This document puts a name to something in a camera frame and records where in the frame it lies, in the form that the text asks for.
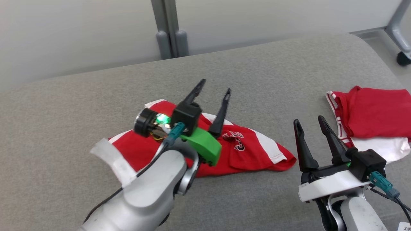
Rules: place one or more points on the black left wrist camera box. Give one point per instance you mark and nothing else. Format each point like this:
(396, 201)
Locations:
(186, 117)

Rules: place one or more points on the grey partition post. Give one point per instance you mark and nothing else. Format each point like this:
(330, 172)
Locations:
(163, 41)

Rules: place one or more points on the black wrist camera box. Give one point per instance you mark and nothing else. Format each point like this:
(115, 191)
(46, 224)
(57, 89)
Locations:
(186, 117)
(366, 163)

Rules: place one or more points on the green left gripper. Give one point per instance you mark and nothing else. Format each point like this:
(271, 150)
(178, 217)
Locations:
(205, 146)

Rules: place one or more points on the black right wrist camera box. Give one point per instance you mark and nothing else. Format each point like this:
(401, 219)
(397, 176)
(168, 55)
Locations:
(366, 163)

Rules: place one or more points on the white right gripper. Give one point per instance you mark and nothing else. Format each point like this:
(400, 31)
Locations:
(330, 186)

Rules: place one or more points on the red shorts with white stripes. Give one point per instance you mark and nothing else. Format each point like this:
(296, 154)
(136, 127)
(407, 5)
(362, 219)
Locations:
(257, 154)

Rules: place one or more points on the white tape strip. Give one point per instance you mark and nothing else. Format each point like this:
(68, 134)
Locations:
(112, 160)

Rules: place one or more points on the white paper tag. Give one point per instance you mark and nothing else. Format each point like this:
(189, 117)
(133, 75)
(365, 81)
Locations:
(405, 226)

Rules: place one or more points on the black cylindrical left gripper motor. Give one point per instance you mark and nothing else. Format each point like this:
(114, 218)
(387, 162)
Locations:
(144, 122)

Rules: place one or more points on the red white basketball jersey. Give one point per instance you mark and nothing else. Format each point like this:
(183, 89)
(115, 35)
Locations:
(375, 112)

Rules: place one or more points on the grey metal wheeled stand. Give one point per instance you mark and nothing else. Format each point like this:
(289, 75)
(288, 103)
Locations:
(398, 32)

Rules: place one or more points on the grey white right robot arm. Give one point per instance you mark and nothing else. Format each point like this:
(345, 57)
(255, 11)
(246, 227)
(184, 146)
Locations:
(359, 215)

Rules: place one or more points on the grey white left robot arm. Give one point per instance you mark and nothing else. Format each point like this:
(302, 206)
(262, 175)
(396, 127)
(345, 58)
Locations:
(151, 192)

